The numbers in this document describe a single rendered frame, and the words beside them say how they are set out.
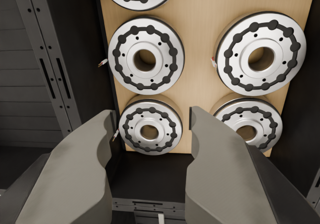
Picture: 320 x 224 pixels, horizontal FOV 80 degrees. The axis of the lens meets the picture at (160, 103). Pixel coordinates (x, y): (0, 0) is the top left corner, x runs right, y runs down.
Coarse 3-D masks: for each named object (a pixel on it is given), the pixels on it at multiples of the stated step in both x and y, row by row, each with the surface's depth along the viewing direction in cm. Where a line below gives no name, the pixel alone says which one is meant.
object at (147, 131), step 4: (144, 128) 32; (148, 128) 33; (152, 128) 34; (156, 128) 33; (144, 132) 32; (148, 132) 32; (152, 132) 32; (156, 132) 32; (148, 136) 31; (152, 136) 31
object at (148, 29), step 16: (128, 32) 24; (144, 32) 24; (160, 32) 24; (112, 48) 25; (128, 48) 25; (160, 48) 24; (176, 48) 24; (112, 64) 26; (176, 64) 25; (128, 80) 27; (144, 80) 27; (160, 80) 26; (176, 80) 26
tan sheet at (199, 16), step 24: (192, 0) 24; (216, 0) 24; (240, 0) 24; (264, 0) 23; (288, 0) 23; (120, 24) 27; (192, 24) 25; (216, 24) 25; (192, 48) 27; (192, 72) 28; (216, 72) 28; (120, 96) 32; (168, 96) 31; (192, 96) 30; (216, 96) 30; (264, 96) 29
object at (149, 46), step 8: (136, 48) 24; (144, 48) 24; (152, 48) 24; (128, 56) 25; (160, 56) 24; (128, 64) 25; (160, 64) 25; (136, 72) 26; (144, 72) 26; (152, 72) 25
